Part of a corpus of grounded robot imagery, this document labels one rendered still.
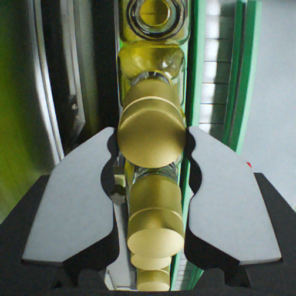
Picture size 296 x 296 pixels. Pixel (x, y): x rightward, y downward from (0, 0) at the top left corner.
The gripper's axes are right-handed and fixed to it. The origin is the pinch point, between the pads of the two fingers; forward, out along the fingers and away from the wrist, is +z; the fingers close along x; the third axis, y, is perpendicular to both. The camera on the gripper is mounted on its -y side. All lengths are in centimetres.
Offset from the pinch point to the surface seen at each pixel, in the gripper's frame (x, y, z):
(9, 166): -12.5, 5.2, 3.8
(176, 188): 1.6, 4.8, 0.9
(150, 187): -0.1, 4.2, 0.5
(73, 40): -15.1, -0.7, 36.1
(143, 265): -0.9, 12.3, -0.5
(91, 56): -12.9, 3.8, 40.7
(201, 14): 6.0, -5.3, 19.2
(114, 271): -13, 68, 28
